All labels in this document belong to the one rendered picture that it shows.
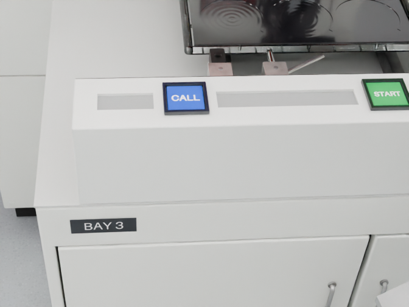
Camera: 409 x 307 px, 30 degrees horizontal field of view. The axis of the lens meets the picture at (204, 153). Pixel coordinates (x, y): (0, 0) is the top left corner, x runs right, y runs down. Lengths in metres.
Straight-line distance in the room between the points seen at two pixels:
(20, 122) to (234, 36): 0.76
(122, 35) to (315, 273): 0.50
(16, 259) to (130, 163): 1.08
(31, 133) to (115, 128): 0.90
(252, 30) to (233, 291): 0.41
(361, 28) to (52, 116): 0.49
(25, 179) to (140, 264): 0.84
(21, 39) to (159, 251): 0.68
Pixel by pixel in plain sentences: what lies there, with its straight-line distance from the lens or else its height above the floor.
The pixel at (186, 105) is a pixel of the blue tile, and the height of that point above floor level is 0.96.
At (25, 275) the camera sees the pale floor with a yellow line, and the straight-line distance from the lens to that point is 1.99.
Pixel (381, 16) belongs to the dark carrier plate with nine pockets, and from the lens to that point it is 1.26.
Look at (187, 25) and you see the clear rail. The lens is 1.18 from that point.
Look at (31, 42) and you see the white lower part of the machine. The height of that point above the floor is 0.61.
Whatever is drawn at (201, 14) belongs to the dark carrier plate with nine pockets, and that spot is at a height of 0.90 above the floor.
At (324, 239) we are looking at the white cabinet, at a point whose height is 0.73.
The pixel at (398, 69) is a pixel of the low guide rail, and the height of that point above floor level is 0.85.
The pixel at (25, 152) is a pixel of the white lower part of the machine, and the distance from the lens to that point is 1.86.
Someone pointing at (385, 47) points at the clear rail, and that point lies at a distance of 1.20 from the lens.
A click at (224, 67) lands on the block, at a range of 1.10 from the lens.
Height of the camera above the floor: 1.60
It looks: 46 degrees down
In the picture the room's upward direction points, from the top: 4 degrees clockwise
